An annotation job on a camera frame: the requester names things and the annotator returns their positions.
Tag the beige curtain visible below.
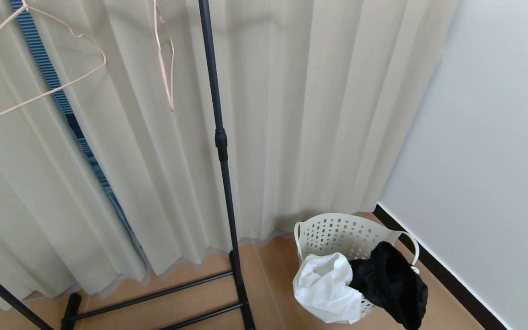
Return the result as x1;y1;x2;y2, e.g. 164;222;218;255
0;0;151;317
28;0;460;276

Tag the pink clothes hanger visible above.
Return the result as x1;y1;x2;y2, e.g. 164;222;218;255
153;0;176;112
0;0;107;129

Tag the white laundry basket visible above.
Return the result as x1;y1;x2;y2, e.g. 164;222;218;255
294;213;421;324

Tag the black clothes rack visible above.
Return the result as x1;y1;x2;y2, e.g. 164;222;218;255
0;0;256;330

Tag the window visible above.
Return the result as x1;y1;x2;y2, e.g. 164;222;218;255
9;0;151;267

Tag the black garment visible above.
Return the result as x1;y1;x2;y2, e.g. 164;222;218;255
349;241;429;330

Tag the white shirt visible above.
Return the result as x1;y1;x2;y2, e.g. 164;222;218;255
292;252;365;325

